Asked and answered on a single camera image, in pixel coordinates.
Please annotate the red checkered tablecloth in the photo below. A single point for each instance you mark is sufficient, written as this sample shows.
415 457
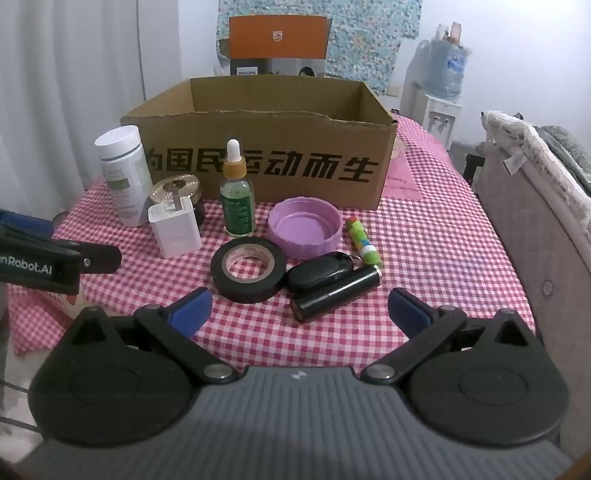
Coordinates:
438 240

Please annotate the white fluffy blanket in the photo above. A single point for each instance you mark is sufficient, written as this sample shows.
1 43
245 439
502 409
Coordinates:
545 152

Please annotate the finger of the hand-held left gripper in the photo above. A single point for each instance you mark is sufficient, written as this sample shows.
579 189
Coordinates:
25 224
99 259

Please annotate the white supplement bottle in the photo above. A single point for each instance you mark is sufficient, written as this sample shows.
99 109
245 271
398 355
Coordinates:
122 175

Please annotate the floral blue cloth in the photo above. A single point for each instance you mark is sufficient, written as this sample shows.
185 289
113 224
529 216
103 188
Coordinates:
364 46

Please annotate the black key fob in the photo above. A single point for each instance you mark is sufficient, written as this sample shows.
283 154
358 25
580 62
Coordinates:
318 270

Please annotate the black cylinder tube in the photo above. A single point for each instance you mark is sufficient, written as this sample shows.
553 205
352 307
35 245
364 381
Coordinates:
332 293

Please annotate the orange appliance box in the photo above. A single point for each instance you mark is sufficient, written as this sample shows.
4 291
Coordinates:
277 37

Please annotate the gold lid jar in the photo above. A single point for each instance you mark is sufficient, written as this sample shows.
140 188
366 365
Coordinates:
180 185

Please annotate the small clear bottle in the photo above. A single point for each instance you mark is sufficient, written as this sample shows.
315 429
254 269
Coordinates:
443 33

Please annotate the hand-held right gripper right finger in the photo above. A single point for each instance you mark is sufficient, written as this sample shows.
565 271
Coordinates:
406 311

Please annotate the blue water jug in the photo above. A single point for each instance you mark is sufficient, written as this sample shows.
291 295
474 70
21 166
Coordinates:
445 69

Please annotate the purple plastic lid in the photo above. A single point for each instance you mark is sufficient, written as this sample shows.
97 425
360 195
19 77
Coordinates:
300 230

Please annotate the green lip balm stick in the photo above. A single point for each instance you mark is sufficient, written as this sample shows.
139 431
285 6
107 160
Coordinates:
362 240

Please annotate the white water dispenser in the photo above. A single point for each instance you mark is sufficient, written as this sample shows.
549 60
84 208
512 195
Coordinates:
434 120

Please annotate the small pink bottle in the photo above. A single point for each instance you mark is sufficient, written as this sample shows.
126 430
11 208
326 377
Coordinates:
456 32

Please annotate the green dropper bottle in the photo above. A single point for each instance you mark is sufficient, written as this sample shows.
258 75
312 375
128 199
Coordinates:
236 207

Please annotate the white wall socket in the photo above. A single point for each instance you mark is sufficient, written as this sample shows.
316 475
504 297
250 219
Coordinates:
394 91

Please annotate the white curtain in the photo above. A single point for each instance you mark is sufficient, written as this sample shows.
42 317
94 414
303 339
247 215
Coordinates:
55 92

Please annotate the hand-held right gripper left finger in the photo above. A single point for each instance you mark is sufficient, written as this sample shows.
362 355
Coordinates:
191 311

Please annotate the brown cardboard box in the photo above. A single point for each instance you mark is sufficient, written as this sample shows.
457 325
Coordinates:
323 143

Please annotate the black tape roll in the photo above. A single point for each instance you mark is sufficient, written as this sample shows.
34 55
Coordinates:
221 281

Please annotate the white charger plug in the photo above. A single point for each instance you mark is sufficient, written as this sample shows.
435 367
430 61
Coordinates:
175 230

